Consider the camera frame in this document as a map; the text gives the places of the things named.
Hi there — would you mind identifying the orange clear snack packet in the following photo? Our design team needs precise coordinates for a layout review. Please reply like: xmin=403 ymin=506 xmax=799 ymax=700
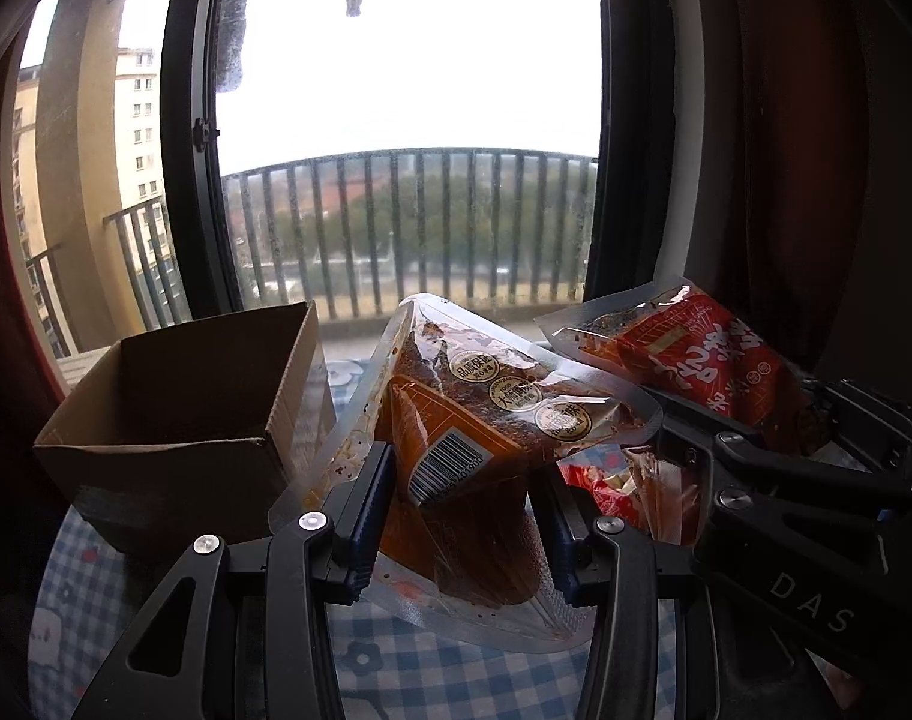
xmin=269 ymin=293 xmax=661 ymax=653

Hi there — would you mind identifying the red spicy strips packet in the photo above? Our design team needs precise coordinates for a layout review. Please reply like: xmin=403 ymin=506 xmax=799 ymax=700
xmin=534 ymin=276 xmax=818 ymax=550

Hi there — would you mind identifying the blue checkered tablecloth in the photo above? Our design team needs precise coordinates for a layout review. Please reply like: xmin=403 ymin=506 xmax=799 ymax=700
xmin=28 ymin=354 xmax=682 ymax=720

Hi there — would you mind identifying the dark red curtain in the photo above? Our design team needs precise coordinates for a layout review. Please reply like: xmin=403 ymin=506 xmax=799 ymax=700
xmin=702 ymin=0 xmax=912 ymax=405

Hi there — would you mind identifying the brown cardboard box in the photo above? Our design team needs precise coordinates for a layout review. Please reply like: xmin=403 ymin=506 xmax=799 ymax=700
xmin=35 ymin=302 xmax=334 ymax=556

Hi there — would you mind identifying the metal balcony railing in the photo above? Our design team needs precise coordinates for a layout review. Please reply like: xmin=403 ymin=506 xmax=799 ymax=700
xmin=23 ymin=146 xmax=601 ymax=358

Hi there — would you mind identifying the black window frame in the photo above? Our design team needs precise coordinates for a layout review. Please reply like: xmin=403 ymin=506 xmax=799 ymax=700
xmin=160 ymin=0 xmax=677 ymax=319

